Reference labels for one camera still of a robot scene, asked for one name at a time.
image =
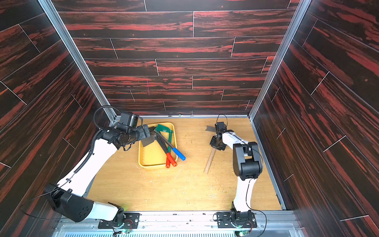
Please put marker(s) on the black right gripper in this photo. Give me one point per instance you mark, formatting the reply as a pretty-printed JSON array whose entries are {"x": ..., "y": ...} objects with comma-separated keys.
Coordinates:
[{"x": 216, "y": 142}]

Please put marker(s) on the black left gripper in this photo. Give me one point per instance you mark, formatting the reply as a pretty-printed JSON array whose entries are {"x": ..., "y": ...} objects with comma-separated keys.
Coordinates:
[{"x": 142, "y": 134}]

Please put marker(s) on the dark hoe red grip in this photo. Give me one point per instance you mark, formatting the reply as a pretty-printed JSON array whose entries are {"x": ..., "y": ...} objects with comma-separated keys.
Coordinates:
[{"x": 147, "y": 141}]

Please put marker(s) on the wooden handle hoe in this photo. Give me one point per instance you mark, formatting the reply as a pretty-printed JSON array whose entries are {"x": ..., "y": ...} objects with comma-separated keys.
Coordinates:
[{"x": 213, "y": 151}]

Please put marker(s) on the green hoe red grip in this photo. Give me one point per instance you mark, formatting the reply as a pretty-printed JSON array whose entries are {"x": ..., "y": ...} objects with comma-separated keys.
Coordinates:
[{"x": 160, "y": 128}]

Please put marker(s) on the yellow plastic storage tray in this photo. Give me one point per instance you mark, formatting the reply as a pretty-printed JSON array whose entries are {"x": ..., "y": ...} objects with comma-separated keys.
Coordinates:
[{"x": 152, "y": 156}]

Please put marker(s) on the black hoe red grip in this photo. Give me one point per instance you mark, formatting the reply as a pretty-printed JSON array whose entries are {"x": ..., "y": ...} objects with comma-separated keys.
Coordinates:
[{"x": 169, "y": 159}]

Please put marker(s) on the steel hoe blue grip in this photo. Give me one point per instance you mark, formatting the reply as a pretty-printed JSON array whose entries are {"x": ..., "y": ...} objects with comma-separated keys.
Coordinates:
[{"x": 166, "y": 142}]

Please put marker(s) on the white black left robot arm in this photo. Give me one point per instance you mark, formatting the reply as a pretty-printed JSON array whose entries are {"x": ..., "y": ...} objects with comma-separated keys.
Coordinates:
[{"x": 67, "y": 196}]

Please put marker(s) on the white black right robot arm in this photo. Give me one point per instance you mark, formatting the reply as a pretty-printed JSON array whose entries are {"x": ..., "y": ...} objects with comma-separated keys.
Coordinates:
[{"x": 247, "y": 166}]

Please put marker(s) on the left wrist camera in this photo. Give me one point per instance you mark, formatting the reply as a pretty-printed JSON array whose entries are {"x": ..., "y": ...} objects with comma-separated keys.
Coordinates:
[{"x": 127, "y": 121}]

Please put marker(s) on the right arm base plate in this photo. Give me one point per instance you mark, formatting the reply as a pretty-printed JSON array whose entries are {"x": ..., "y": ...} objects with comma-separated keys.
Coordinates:
[{"x": 235, "y": 219}]

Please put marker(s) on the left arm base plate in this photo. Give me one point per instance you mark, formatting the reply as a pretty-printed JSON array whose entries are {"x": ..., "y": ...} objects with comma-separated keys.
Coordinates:
[{"x": 127, "y": 221}]

